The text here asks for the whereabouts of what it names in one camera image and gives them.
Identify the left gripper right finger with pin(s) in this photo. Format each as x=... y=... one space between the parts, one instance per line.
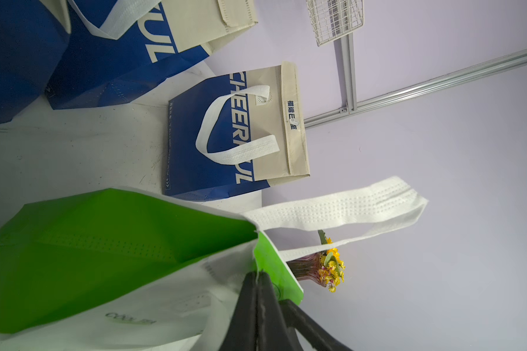
x=318 y=337

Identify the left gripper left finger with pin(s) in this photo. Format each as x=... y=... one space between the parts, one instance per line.
x=261 y=321

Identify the green white takeout bag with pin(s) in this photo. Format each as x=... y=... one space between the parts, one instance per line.
x=127 y=270

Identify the blue beige tote bag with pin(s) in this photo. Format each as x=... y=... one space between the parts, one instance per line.
x=234 y=134
x=121 y=50
x=33 y=37

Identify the sunflower bouquet in vase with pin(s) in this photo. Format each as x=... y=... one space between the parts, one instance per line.
x=325 y=268

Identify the aluminium frame rails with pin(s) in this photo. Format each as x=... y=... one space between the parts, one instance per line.
x=457 y=78

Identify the white wire wall basket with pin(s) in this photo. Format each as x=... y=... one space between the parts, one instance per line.
x=333 y=19

